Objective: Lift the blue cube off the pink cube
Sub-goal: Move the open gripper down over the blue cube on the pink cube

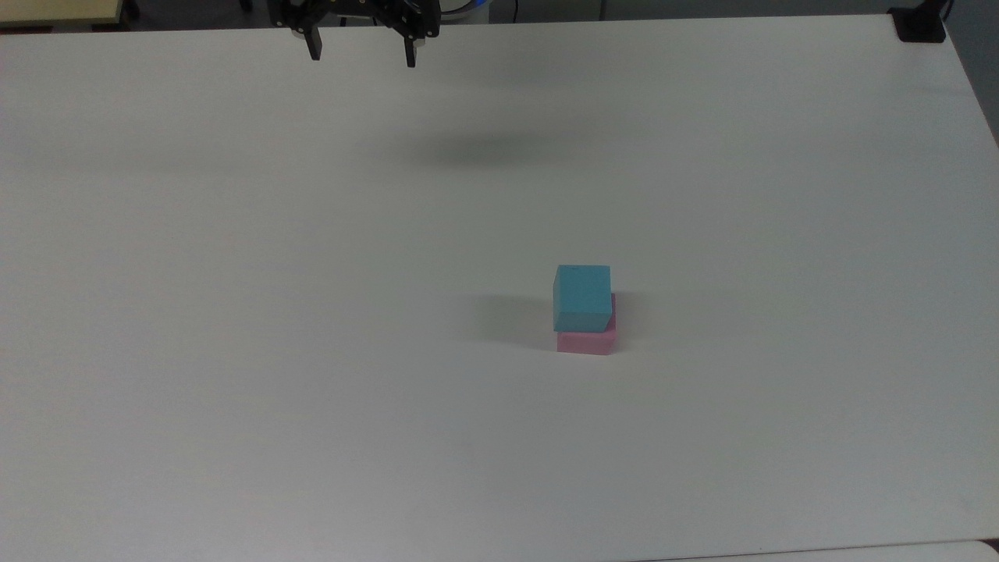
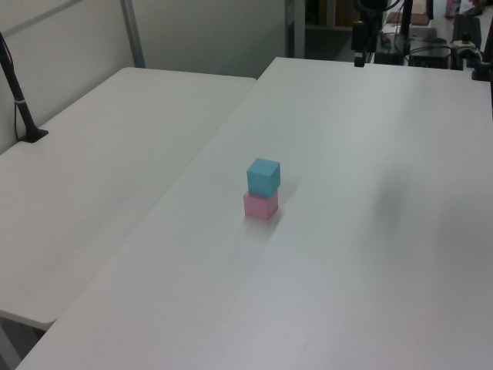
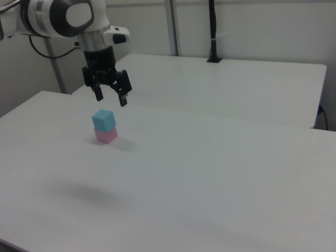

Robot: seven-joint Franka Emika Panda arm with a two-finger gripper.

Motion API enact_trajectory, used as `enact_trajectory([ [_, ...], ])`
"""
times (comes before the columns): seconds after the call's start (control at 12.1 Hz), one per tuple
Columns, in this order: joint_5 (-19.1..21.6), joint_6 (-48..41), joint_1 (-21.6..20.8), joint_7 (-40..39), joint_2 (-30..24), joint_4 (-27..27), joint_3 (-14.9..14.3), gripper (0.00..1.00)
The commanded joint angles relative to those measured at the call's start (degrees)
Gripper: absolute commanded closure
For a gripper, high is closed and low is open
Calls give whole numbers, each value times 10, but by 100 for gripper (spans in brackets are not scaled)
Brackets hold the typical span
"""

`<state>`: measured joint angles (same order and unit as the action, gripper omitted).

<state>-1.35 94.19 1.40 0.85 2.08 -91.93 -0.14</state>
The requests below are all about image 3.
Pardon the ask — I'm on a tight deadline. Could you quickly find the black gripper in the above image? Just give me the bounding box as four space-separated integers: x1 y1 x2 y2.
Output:
81 44 132 107

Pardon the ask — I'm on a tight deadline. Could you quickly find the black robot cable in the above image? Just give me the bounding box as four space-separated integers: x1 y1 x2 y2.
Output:
28 34 81 59

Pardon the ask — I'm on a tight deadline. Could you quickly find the grey metal frame post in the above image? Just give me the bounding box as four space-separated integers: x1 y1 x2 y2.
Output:
164 0 182 57
43 37 67 95

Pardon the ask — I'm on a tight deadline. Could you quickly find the black cable with blue plug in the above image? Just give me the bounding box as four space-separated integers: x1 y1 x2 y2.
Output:
317 104 329 131

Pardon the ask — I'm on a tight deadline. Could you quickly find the pink cube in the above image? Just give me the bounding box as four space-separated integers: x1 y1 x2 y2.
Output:
93 127 119 145

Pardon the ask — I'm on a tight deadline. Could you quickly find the blue cube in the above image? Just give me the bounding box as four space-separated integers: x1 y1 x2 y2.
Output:
91 109 117 132

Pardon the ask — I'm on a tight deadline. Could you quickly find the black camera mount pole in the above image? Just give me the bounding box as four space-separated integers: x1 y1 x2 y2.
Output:
206 0 223 64

